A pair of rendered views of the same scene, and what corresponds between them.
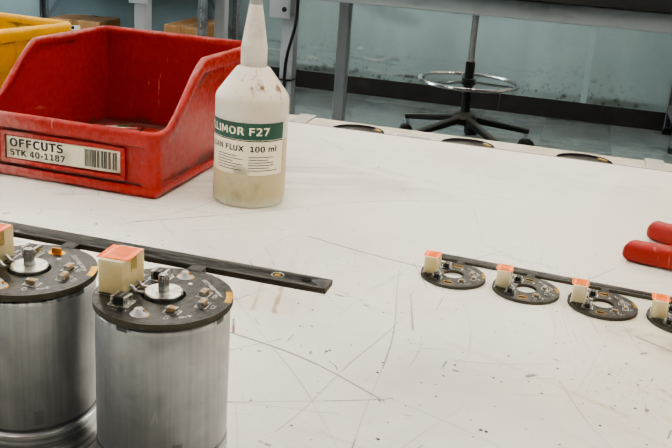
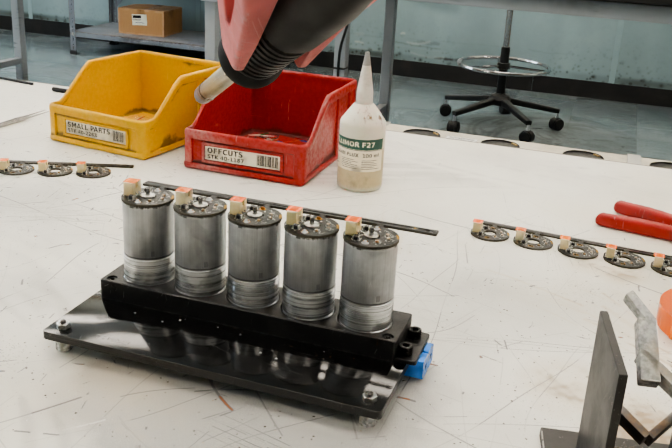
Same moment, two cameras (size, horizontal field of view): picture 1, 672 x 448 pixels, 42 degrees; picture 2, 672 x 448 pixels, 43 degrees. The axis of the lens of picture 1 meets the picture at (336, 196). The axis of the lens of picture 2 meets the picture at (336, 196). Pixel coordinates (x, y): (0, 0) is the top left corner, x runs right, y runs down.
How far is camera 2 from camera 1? 22 cm
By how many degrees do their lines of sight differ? 3
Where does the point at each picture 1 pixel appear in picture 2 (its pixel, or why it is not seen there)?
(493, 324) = (513, 260)
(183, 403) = (381, 279)
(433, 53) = (471, 37)
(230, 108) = (350, 130)
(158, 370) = (373, 265)
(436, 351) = (480, 273)
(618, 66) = (645, 48)
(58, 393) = (325, 277)
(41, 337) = (321, 253)
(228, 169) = (348, 168)
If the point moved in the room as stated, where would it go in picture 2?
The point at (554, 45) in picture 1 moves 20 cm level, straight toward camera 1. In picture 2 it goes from (584, 29) to (583, 34)
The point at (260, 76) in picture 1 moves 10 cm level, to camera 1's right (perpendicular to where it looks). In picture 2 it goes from (369, 110) to (510, 119)
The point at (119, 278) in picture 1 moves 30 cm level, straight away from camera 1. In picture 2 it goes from (354, 229) to (273, 82)
